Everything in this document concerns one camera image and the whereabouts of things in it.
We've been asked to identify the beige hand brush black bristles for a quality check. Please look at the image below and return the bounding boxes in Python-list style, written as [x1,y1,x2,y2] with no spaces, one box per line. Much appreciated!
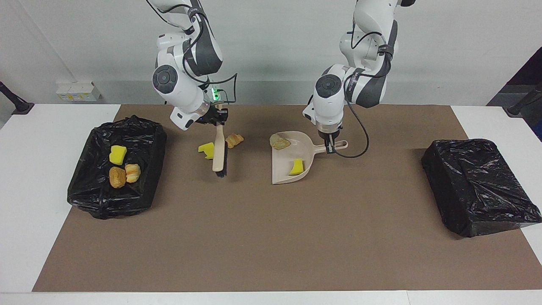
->
[212,123,229,177]

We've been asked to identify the black stand pole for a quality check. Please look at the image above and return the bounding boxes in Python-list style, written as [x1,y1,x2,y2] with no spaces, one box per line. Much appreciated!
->
[503,83,542,118]
[0,80,34,115]

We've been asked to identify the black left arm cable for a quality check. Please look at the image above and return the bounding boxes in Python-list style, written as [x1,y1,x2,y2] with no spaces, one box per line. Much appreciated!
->
[338,25,397,159]

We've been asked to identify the black bag lined bin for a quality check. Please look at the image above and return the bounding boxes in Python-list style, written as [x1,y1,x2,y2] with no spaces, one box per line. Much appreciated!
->
[67,115,167,219]
[421,139,542,238]

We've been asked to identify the beige plastic dustpan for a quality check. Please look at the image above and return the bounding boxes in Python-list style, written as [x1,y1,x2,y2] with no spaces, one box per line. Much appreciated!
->
[271,131,349,185]

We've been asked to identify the brown toy bun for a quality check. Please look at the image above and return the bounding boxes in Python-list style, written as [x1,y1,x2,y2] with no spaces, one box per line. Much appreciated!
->
[109,166,127,189]

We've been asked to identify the brown table mat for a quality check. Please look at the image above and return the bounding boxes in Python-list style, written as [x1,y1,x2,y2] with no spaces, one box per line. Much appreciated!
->
[33,105,542,292]

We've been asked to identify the white wall socket box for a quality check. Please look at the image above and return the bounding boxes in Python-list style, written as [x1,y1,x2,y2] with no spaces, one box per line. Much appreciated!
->
[56,82,102,102]

